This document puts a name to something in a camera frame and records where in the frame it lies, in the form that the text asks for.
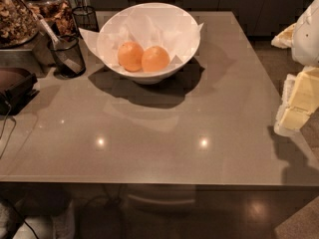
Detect black mesh cup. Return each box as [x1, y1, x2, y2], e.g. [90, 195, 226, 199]
[47, 35, 86, 78]
[72, 6, 99, 32]

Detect metal serving scoop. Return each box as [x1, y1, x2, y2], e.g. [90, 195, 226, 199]
[37, 15, 83, 74]

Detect black mesh cup front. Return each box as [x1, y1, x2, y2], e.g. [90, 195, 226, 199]
[47, 35, 86, 78]

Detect thin black cable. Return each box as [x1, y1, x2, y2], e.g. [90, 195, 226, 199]
[0, 102, 18, 159]

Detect black mesh cup rear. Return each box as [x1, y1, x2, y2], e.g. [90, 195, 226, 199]
[72, 6, 99, 32]

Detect glass jar of nuts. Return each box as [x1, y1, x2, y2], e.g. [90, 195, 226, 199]
[0, 0, 38, 49]

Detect orange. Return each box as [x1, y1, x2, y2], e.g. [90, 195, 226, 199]
[142, 46, 170, 72]
[118, 42, 144, 72]

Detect black device with brown top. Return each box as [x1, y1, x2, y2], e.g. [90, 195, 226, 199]
[0, 68, 38, 116]

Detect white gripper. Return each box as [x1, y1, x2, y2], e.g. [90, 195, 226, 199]
[271, 0, 319, 136]

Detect white ceramic bowl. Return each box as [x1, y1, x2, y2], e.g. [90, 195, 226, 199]
[96, 2, 201, 86]

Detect white paper bowl liner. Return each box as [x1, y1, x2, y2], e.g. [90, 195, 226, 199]
[78, 4, 204, 73]

